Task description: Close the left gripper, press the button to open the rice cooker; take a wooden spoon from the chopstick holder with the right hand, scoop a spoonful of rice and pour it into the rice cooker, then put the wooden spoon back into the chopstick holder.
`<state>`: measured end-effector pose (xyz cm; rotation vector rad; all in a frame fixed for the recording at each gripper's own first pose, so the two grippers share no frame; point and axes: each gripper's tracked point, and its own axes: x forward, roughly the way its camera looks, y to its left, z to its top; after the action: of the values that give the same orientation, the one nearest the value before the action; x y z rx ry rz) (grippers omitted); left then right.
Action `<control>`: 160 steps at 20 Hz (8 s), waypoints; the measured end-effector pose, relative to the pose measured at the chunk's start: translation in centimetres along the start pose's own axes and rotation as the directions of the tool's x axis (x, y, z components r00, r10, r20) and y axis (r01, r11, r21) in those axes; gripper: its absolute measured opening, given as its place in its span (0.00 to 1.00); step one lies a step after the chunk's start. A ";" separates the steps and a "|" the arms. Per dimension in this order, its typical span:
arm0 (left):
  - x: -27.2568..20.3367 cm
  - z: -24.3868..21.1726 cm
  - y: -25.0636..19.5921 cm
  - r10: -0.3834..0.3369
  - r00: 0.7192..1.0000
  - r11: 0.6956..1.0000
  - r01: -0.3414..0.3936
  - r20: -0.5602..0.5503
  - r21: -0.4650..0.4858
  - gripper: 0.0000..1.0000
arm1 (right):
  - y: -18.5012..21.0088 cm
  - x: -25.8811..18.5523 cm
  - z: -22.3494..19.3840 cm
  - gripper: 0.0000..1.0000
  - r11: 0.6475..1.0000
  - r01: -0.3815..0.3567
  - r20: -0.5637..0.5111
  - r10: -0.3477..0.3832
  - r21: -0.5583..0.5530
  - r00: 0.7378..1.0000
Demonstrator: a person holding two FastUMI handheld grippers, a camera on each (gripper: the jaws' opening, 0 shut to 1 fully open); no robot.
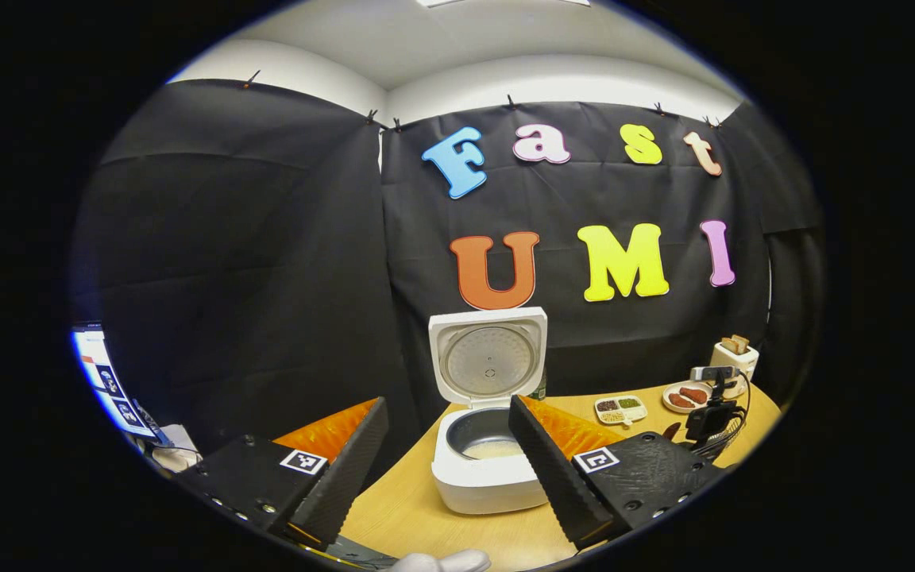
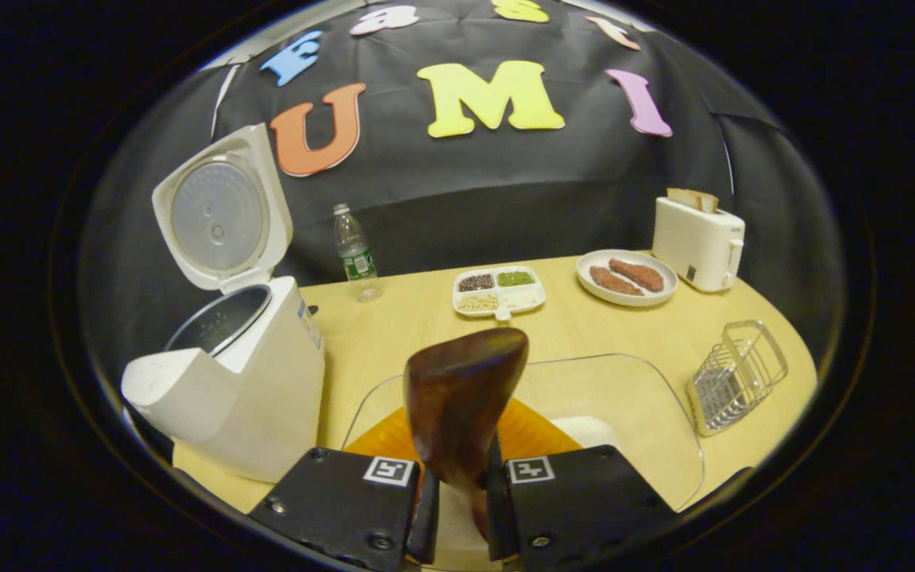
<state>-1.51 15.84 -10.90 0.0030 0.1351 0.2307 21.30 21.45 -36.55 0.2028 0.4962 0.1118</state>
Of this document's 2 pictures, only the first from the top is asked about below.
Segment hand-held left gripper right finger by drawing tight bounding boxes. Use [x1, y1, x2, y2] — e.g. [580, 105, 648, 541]
[508, 395, 732, 551]

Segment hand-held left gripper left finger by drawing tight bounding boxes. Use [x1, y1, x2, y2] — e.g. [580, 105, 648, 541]
[180, 397, 389, 551]

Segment white rice cooker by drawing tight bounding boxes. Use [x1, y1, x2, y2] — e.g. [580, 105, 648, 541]
[428, 307, 551, 515]

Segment round white plate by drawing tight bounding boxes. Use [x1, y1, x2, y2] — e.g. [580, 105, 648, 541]
[662, 381, 716, 415]

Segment white toaster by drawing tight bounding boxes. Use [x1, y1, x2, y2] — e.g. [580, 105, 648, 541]
[710, 342, 760, 398]

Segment white divided grain dish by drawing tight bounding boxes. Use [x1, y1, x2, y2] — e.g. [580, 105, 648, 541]
[594, 395, 649, 427]

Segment computer monitor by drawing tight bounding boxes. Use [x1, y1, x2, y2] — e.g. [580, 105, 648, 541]
[71, 322, 163, 442]

